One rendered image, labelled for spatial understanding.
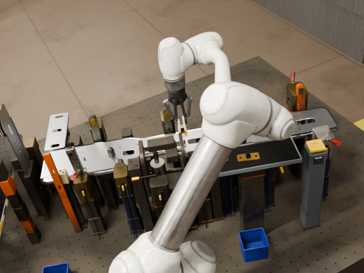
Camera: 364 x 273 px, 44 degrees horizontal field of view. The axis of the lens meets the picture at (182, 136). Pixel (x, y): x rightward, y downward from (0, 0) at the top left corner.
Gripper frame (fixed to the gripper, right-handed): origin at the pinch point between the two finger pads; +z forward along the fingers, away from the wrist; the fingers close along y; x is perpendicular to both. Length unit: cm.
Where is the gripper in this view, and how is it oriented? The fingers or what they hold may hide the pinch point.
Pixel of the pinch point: (181, 123)
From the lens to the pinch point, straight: 203.4
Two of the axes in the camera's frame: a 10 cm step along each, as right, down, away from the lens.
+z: 1.2, 7.6, 6.4
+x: -1.2, -6.2, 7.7
